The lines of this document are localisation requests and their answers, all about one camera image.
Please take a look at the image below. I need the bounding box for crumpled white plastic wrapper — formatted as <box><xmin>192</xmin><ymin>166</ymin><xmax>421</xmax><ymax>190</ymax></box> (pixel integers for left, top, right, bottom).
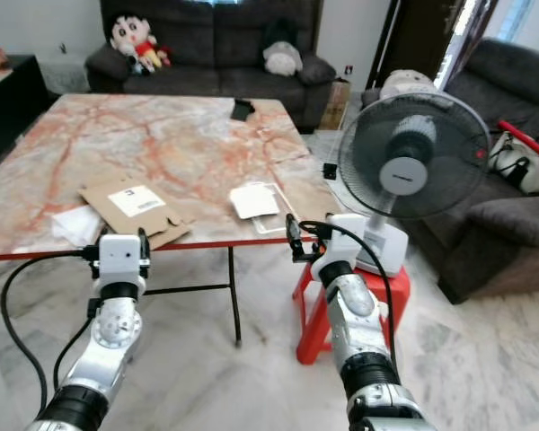
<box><xmin>51</xmin><ymin>204</ymin><xmax>105</xmax><ymax>249</ymax></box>

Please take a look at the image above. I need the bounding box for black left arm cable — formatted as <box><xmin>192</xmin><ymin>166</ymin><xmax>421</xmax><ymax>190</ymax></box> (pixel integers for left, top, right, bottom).
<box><xmin>0</xmin><ymin>251</ymin><xmax>102</xmax><ymax>419</ymax></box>

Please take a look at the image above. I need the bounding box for dark grey armchair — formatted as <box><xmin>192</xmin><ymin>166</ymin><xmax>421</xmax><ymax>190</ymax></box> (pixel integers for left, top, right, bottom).
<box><xmin>363</xmin><ymin>37</ymin><xmax>539</xmax><ymax>307</ymax></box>

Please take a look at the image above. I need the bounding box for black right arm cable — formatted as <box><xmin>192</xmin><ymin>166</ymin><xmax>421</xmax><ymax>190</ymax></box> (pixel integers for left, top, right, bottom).
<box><xmin>305</xmin><ymin>219</ymin><xmax>397</xmax><ymax>374</ymax></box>

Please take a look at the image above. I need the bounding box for small black flat object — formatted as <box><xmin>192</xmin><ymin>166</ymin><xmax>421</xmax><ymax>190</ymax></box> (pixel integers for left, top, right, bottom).
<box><xmin>230</xmin><ymin>98</ymin><xmax>258</xmax><ymax>121</ymax></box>

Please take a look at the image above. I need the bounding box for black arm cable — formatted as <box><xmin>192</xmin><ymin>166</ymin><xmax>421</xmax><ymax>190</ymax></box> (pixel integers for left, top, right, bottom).
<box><xmin>0</xmin><ymin>251</ymin><xmax>102</xmax><ymax>419</ymax></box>
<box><xmin>305</xmin><ymin>219</ymin><xmax>397</xmax><ymax>374</ymax></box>

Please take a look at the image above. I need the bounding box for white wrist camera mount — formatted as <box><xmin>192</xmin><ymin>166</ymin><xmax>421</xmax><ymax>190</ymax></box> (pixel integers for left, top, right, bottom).
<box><xmin>318</xmin><ymin>213</ymin><xmax>370</xmax><ymax>267</ymax></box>
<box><xmin>96</xmin><ymin>234</ymin><xmax>146</xmax><ymax>287</ymax></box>

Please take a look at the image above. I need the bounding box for black electric fan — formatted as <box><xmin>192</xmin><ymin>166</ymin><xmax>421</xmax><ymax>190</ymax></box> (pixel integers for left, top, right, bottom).
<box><xmin>336</xmin><ymin>89</ymin><xmax>493</xmax><ymax>278</ymax></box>

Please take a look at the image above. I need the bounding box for cartoon boy plush doll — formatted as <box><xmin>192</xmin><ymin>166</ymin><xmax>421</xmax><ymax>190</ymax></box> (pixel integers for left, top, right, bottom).
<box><xmin>109</xmin><ymin>10</ymin><xmax>172</xmax><ymax>74</ymax></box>

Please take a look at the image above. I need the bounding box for brown cardboard box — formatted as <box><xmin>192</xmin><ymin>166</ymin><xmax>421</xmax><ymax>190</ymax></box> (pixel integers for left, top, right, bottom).
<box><xmin>318</xmin><ymin>77</ymin><xmax>352</xmax><ymax>134</ymax></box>

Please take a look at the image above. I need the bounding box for dark grey sofa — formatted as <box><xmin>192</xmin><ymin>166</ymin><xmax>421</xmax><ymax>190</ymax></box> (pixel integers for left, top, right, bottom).
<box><xmin>84</xmin><ymin>0</ymin><xmax>339</xmax><ymax>123</ymax></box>

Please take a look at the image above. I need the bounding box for black cabinet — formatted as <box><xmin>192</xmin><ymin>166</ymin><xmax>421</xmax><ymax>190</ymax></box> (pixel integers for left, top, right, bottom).
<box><xmin>0</xmin><ymin>53</ymin><xmax>51</xmax><ymax>168</ymax></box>

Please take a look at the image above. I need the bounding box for brown cardboard with white label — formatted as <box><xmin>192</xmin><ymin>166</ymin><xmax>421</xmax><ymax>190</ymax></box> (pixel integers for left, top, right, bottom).
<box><xmin>78</xmin><ymin>174</ymin><xmax>192</xmax><ymax>251</ymax></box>

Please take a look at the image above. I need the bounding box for red stick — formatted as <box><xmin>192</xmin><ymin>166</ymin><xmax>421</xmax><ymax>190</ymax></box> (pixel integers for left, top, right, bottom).
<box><xmin>498</xmin><ymin>119</ymin><xmax>539</xmax><ymax>168</ymax></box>

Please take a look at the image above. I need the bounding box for dark brown door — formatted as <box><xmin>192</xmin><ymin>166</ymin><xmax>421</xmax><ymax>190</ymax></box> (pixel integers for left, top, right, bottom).
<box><xmin>367</xmin><ymin>0</ymin><xmax>460</xmax><ymax>90</ymax></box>

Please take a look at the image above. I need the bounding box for red plastic stool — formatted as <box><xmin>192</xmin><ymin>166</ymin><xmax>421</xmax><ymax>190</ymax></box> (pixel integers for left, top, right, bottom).
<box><xmin>291</xmin><ymin>259</ymin><xmax>413</xmax><ymax>365</ymax></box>

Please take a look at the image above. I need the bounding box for grey and white plush toy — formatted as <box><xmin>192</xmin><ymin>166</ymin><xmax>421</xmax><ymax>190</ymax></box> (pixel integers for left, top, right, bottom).
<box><xmin>261</xmin><ymin>17</ymin><xmax>305</xmax><ymax>78</ymax></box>

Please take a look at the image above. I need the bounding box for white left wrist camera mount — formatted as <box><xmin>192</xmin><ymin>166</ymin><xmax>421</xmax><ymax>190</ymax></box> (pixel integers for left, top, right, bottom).
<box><xmin>96</xmin><ymin>234</ymin><xmax>146</xmax><ymax>287</ymax></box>

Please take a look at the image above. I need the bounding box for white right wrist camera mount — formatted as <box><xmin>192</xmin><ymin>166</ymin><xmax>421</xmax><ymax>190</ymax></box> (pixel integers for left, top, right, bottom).
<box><xmin>318</xmin><ymin>213</ymin><xmax>370</xmax><ymax>267</ymax></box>

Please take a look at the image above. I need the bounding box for white bag with black handles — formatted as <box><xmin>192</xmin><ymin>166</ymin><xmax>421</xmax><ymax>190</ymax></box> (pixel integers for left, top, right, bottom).
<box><xmin>489</xmin><ymin>132</ymin><xmax>539</xmax><ymax>195</ymax></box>

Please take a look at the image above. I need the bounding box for clear package with white paper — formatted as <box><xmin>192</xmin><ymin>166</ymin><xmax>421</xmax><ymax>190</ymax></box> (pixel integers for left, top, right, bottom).
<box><xmin>228</xmin><ymin>179</ymin><xmax>294</xmax><ymax>237</ymax></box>

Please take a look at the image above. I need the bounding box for black metal table frame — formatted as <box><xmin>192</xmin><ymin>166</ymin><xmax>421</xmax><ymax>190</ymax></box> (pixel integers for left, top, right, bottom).
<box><xmin>152</xmin><ymin>246</ymin><xmax>244</xmax><ymax>347</ymax></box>

